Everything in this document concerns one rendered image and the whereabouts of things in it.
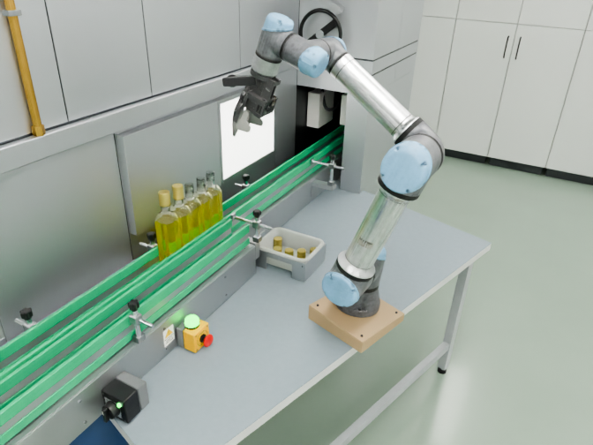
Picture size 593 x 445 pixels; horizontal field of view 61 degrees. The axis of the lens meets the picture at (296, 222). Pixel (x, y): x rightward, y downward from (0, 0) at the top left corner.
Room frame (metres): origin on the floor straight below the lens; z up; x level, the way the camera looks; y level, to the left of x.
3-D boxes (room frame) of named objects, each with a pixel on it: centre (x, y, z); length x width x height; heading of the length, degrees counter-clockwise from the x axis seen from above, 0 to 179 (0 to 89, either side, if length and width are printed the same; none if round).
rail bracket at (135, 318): (1.02, 0.40, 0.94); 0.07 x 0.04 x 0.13; 63
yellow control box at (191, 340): (1.16, 0.30, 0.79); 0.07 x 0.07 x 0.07; 63
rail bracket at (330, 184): (2.14, -0.13, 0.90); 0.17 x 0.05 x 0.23; 63
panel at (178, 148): (1.81, 0.33, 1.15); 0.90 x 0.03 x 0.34; 153
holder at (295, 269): (1.64, 0.05, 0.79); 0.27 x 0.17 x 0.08; 63
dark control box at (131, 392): (0.91, 0.43, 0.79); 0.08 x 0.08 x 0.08; 63
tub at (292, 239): (1.63, 0.02, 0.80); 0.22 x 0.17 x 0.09; 63
